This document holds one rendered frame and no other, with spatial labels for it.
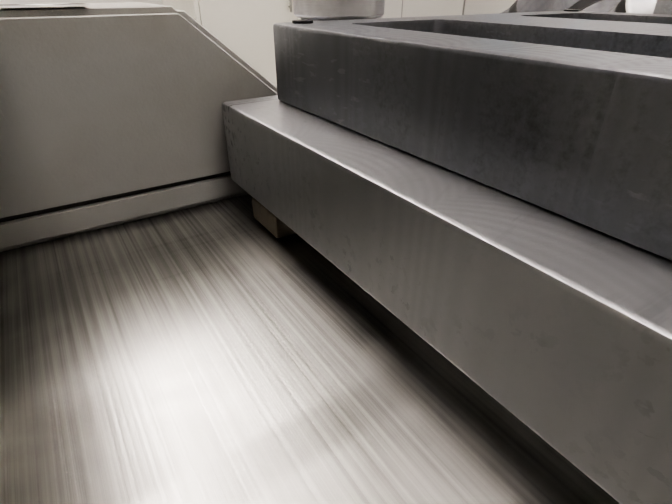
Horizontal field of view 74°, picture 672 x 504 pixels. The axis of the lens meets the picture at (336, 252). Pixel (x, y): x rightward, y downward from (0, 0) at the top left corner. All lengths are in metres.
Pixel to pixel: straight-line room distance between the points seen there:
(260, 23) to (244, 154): 2.15
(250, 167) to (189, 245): 0.03
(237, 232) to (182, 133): 0.04
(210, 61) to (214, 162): 0.04
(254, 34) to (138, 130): 2.13
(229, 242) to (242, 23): 2.12
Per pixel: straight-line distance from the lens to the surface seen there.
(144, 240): 0.17
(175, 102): 0.17
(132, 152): 0.17
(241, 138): 0.16
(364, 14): 0.39
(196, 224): 0.17
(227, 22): 2.23
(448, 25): 0.19
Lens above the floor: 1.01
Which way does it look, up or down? 31 degrees down
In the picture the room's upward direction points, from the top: straight up
